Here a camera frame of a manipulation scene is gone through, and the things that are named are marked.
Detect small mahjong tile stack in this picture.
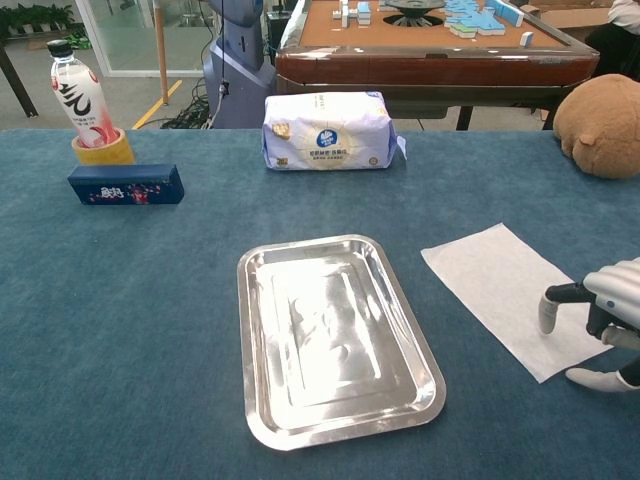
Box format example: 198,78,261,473
331,0,374,28

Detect cardboard box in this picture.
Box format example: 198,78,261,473
522,0,619,42

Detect white tissue pack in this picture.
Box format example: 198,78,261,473
261,90,408,172

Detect black mahjong table centre dome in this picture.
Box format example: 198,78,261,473
383,0,447,27

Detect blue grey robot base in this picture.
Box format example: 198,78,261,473
202,0,278,130

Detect brown plush toy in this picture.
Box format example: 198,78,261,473
552,73,640,180

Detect yellow tape roll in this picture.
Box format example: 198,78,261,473
71,127,137,167

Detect dark blue printed box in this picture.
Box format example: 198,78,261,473
67,163,186,207

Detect green potted plants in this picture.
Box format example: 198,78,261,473
0,3,76,40

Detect wooden pole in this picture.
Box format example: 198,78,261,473
152,0,170,106

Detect white paper tissue sheet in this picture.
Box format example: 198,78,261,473
420,222,614,385

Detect brown mahjong table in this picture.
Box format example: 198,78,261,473
274,0,601,132

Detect black floor cables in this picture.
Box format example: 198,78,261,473
159,77,221,130

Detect person in black clothes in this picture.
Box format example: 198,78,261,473
583,0,640,82

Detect blue mahjong tile pile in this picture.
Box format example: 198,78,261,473
443,0,526,39

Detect black table leg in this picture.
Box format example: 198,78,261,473
0,42,40,119

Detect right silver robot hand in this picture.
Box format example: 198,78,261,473
537,257,640,394

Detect white pink drink bottle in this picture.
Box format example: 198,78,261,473
46,39,117,149

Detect stainless steel tray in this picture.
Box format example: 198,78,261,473
236,233,447,452

